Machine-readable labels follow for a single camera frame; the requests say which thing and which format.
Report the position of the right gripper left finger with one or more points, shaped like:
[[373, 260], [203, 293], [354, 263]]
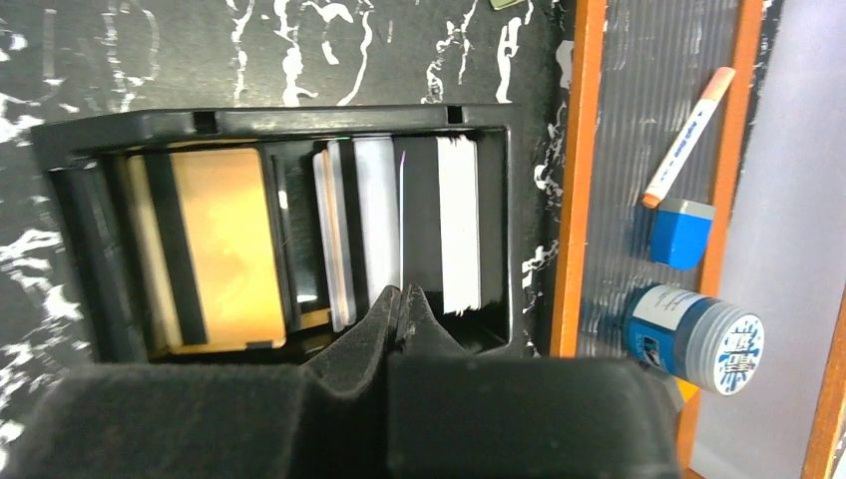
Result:
[[324, 418]]

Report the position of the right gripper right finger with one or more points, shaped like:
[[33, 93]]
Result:
[[452, 414]]

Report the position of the black card tray box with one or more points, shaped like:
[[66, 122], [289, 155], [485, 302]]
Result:
[[84, 162]]

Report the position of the gold credit card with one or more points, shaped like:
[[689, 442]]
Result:
[[204, 242]]

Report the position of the stack of white cards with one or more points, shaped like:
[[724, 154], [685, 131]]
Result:
[[400, 211]]

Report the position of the blue item on shelf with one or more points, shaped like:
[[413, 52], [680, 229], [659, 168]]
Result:
[[706, 341]]

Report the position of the blue eraser block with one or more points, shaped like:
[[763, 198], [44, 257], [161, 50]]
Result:
[[680, 233]]

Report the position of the white rectangular box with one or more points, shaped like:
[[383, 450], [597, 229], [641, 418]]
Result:
[[499, 5]]

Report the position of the small pen on shelf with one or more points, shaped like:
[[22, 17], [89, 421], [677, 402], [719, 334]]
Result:
[[686, 139]]

